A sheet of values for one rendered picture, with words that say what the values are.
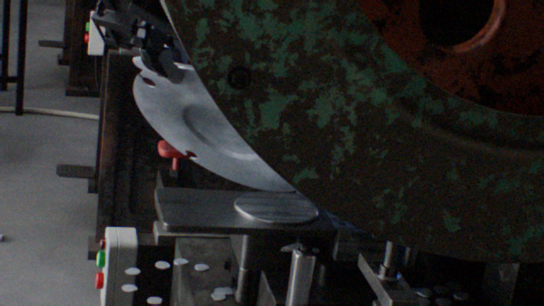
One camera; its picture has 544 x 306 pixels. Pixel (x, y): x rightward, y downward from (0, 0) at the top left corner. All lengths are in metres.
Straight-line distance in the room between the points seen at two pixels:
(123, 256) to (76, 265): 1.37
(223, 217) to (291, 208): 0.11
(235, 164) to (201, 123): 0.09
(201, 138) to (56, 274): 1.57
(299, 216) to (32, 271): 1.66
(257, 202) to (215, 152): 0.10
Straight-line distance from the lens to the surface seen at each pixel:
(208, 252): 1.68
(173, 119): 1.52
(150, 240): 1.77
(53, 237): 3.28
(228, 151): 1.53
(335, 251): 1.49
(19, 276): 3.03
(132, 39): 1.32
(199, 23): 0.93
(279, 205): 1.52
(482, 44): 1.09
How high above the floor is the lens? 1.34
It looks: 18 degrees down
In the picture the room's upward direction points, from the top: 7 degrees clockwise
